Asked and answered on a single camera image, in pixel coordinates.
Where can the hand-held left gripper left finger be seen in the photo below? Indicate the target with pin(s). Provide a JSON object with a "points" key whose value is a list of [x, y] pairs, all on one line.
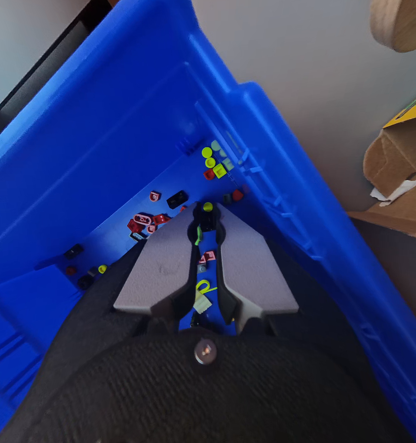
{"points": [[159, 273]]}

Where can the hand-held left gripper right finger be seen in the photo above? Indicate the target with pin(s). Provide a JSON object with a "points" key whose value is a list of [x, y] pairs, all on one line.
{"points": [[253, 273]]}

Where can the black lego brick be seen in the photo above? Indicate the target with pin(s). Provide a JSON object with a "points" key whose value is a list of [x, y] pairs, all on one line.
{"points": [[207, 222]]}

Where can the blue plastic bin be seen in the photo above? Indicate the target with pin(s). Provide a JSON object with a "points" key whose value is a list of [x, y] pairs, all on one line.
{"points": [[90, 138]]}

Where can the pile of loose lego pieces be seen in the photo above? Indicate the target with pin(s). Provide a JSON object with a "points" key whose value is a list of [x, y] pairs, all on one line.
{"points": [[210, 162]]}

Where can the white paper scrap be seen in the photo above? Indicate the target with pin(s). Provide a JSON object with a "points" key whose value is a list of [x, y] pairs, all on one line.
{"points": [[396, 190]]}

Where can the brown cardboard box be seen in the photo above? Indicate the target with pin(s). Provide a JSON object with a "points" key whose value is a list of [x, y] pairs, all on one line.
{"points": [[391, 162]]}

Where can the pale wooden round object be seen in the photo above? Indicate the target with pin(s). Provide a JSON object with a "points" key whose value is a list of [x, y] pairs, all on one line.
{"points": [[402, 24]]}

